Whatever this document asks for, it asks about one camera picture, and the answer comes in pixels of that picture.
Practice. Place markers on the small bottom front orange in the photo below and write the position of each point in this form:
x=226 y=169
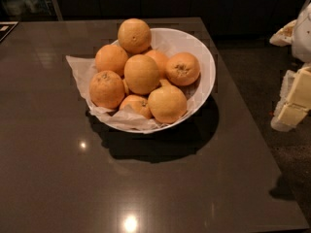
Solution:
x=138 y=104

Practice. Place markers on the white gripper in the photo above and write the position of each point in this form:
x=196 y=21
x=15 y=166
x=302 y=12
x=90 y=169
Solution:
x=302 y=36

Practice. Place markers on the cluttered shelf in background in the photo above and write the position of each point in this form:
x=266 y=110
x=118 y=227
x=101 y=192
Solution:
x=29 y=10

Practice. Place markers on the hidden middle back orange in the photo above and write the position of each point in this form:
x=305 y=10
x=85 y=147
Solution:
x=160 y=59

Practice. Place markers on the white paper liner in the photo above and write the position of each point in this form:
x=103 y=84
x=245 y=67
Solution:
x=83 y=70

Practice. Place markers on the right orange with navel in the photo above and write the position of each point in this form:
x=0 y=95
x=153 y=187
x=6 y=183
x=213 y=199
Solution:
x=182 y=69

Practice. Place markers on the dark framed item table corner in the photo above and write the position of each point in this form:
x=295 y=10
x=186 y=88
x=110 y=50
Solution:
x=6 y=27

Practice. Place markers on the white bowl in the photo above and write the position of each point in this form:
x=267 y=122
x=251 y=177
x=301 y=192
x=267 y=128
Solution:
x=172 y=41

